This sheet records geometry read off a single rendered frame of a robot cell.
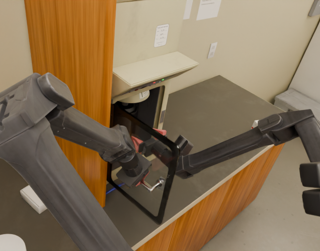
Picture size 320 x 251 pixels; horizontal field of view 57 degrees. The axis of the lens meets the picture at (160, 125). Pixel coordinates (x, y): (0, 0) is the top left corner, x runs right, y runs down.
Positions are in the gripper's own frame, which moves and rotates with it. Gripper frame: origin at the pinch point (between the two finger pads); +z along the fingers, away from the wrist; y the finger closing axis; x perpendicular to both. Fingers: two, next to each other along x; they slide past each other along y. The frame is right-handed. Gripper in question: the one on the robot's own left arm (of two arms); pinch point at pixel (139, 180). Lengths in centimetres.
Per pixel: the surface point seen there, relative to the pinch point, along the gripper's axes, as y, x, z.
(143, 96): -26.2, -22.5, -2.3
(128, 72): -19.8, -16.7, -25.1
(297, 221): -87, 51, 174
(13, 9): -12, -66, -35
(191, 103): -70, -39, 62
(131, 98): -21.7, -24.0, -4.6
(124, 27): -26.8, -21.8, -35.9
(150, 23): -36, -21, -31
